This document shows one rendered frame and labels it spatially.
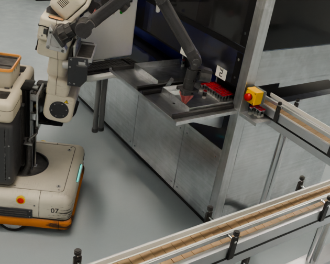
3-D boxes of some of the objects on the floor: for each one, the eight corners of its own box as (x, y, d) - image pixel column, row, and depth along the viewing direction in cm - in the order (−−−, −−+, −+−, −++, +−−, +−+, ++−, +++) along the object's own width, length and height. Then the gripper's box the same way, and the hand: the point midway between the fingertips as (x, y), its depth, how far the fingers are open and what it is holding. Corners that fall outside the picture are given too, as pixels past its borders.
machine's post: (210, 228, 304) (303, -152, 203) (216, 234, 299) (313, -151, 198) (202, 231, 300) (292, -154, 199) (208, 237, 296) (303, -153, 195)
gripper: (194, 75, 246) (186, 102, 252) (178, 75, 240) (171, 103, 246) (202, 80, 241) (194, 108, 248) (186, 80, 235) (178, 109, 242)
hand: (183, 104), depth 247 cm, fingers closed, pressing on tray
